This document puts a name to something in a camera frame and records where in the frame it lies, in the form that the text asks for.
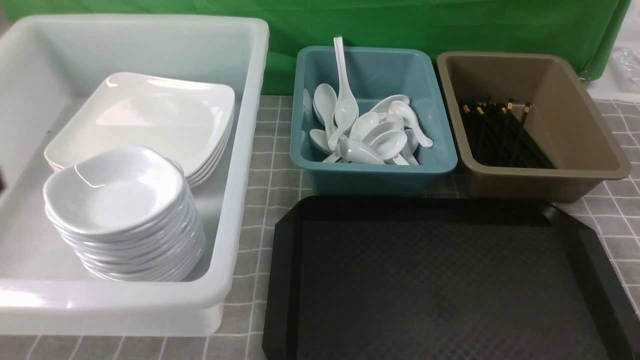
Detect large white rice plate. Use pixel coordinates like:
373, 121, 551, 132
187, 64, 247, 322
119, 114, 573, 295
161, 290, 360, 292
44, 72, 236, 176

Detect bottom white square plate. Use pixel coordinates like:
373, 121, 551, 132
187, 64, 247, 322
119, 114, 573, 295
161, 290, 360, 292
187, 126, 233, 189

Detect white square plate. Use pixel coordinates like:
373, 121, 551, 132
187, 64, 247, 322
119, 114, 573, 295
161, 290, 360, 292
43, 112, 231, 183
186, 121, 234, 188
187, 126, 233, 189

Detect middle white square plate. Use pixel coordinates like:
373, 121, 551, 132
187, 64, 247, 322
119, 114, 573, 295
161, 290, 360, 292
186, 121, 234, 188

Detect top white square plate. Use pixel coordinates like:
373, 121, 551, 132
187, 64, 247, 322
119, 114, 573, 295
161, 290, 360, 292
43, 112, 231, 183

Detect grey checkered tablecloth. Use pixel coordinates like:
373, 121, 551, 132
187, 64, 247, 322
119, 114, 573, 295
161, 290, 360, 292
1, 96, 639, 360

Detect upright white soup spoon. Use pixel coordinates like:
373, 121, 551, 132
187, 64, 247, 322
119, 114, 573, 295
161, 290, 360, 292
327, 36, 359, 151

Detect pile of white soup spoons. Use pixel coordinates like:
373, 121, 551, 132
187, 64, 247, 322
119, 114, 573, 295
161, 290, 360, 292
301, 83, 435, 166

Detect teal plastic bin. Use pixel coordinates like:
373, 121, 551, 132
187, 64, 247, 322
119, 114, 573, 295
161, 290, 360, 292
290, 46, 458, 196

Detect black chopsticks with gold tips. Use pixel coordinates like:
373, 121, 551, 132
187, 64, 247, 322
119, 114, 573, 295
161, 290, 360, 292
457, 98, 555, 169

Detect black serving tray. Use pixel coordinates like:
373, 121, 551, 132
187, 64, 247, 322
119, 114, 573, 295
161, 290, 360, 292
262, 195, 640, 360

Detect stack of small white bowls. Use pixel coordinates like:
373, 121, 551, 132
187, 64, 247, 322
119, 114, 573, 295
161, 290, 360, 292
45, 187, 207, 282

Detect top small white bowl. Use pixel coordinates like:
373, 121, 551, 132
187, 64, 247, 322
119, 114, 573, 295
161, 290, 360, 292
43, 145, 190, 236

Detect brown plastic bin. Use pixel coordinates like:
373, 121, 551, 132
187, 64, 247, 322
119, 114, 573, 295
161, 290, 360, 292
437, 51, 631, 203

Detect large white plastic bin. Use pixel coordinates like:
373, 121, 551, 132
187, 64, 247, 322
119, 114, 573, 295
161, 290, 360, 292
0, 14, 269, 337

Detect green backdrop cloth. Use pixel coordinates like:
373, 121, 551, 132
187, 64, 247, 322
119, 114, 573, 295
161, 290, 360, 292
1, 0, 630, 95

